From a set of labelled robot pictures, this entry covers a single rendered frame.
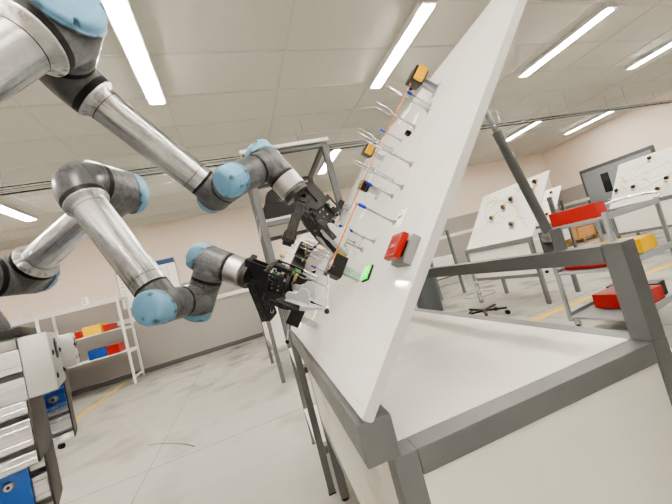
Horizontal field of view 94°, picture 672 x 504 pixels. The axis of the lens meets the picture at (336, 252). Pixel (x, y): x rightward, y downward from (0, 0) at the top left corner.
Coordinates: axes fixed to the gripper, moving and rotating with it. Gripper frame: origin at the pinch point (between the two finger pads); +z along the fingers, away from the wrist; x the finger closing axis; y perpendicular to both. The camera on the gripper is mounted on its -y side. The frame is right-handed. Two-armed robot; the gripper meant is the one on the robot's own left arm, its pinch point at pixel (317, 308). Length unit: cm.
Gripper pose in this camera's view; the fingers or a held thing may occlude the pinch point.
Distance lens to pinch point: 77.9
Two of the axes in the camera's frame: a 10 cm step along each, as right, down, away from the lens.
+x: 2.9, -3.6, 8.9
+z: 9.3, 3.2, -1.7
